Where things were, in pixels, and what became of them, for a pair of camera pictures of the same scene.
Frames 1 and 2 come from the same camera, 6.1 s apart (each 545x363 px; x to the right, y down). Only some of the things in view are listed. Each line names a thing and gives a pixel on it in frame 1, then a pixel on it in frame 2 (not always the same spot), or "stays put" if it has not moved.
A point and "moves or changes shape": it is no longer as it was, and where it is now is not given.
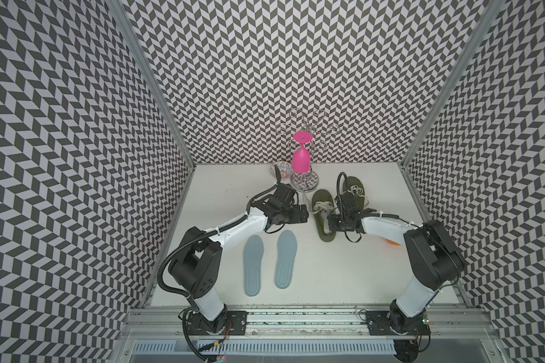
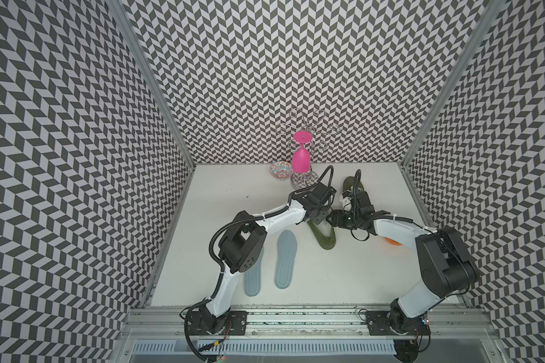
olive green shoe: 322,202 moves or changes shape
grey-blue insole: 253,252 stays put
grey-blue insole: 287,246 stays put
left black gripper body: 293,215 → 321,215
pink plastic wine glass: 301,161 stays put
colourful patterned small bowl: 284,168 stays put
